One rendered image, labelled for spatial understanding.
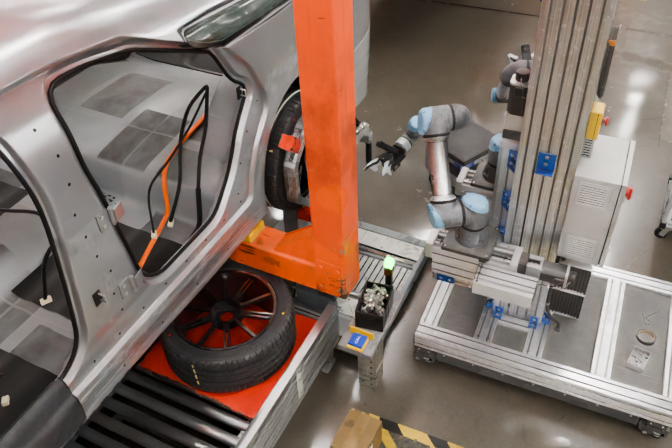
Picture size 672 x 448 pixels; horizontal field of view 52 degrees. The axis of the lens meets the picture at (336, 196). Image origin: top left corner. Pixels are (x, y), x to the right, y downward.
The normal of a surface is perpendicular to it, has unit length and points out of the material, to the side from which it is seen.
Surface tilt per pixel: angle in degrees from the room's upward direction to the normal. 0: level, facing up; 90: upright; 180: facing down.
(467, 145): 0
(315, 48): 90
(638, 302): 0
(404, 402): 0
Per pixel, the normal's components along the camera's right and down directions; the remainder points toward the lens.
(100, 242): 0.89, 0.23
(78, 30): 0.45, -0.55
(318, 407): -0.04, -0.77
